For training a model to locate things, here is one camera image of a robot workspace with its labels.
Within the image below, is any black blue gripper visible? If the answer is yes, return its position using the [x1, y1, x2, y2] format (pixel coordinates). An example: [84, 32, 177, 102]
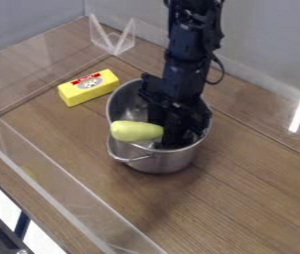
[139, 21, 214, 148]

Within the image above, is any silver metal pot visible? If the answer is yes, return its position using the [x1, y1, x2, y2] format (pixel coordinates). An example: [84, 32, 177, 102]
[106, 79, 210, 174]

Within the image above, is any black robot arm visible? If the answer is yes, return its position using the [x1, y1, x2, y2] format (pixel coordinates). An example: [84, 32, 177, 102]
[138, 0, 225, 149]

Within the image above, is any yellow butter block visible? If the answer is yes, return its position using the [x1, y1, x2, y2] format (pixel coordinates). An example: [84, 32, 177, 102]
[58, 68, 119, 107]

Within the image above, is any clear acrylic front barrier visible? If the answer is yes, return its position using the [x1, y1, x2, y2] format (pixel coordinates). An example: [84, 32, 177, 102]
[0, 117, 167, 254]

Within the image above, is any black cable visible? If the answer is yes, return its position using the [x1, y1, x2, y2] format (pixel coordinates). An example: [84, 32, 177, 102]
[203, 54, 225, 86]

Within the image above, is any clear acrylic corner bracket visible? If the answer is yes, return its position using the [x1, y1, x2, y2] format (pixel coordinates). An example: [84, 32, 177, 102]
[88, 14, 135, 56]

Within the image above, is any dark metal table frame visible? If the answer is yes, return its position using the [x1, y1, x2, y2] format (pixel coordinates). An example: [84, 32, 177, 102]
[0, 199, 37, 254]

